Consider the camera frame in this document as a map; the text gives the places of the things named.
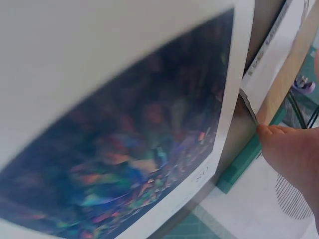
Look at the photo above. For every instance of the person's right hand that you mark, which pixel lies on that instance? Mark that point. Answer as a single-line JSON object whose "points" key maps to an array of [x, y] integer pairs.
{"points": [[296, 164]]}

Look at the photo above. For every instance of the white book with colourful picture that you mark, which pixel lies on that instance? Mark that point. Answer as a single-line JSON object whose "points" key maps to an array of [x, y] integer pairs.
{"points": [[129, 119]]}

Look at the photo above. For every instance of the green rectangular bar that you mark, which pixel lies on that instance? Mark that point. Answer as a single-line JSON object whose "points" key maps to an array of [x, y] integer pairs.
{"points": [[239, 166]]}

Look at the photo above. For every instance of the purple object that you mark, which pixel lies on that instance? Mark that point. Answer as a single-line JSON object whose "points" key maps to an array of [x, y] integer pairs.
{"points": [[304, 85]]}

